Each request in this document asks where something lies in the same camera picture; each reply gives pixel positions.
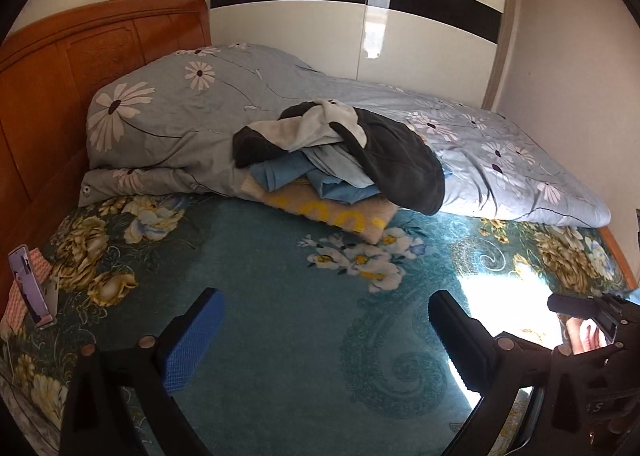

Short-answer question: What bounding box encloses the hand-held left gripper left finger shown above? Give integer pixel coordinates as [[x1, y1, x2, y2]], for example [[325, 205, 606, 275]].
[[60, 287, 226, 456]]

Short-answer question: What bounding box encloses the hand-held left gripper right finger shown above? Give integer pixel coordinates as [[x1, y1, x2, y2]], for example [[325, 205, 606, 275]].
[[429, 290, 577, 456]]

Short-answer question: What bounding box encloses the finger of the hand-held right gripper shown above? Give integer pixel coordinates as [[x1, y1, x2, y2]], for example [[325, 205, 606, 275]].
[[547, 293, 608, 321]]

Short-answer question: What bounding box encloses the black and white fleece garment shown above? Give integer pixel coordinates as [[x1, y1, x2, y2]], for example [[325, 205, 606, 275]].
[[232, 98, 447, 217]]

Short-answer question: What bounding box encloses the person's right hand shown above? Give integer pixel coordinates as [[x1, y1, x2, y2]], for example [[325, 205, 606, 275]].
[[567, 317, 608, 356]]

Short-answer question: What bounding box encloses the teal floral bedsheet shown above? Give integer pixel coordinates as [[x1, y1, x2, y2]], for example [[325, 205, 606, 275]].
[[0, 191, 638, 456]]

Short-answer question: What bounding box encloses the white phone stand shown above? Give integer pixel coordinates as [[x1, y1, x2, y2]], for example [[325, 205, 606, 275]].
[[36, 280, 61, 330]]

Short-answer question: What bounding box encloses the beige and yellow blanket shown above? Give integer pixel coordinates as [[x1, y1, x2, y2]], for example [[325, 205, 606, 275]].
[[242, 176, 401, 244]]

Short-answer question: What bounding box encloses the pink box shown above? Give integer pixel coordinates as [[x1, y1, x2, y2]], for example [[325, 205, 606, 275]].
[[0, 247, 56, 332]]

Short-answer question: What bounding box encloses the smartphone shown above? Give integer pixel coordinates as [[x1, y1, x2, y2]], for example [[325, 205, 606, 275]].
[[7, 245, 53, 327]]

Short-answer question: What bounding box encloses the blue garment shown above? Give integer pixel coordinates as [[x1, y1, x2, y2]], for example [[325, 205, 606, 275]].
[[249, 156, 383, 204]]

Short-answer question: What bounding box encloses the light blue shirt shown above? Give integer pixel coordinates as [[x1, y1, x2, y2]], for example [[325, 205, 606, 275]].
[[300, 141, 376, 188]]

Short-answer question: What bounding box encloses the grey floral duvet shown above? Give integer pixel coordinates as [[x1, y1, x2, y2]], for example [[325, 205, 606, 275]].
[[82, 42, 613, 229]]

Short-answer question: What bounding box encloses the wooden headboard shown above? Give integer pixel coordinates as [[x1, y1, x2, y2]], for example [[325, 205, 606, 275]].
[[0, 0, 213, 257]]

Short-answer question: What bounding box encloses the white wardrobe with black stripe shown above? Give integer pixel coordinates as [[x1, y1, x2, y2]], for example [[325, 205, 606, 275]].
[[207, 0, 508, 109]]

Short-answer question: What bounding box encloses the wooden bed frame rail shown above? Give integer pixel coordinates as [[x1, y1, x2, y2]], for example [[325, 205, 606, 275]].
[[599, 225, 640, 290]]

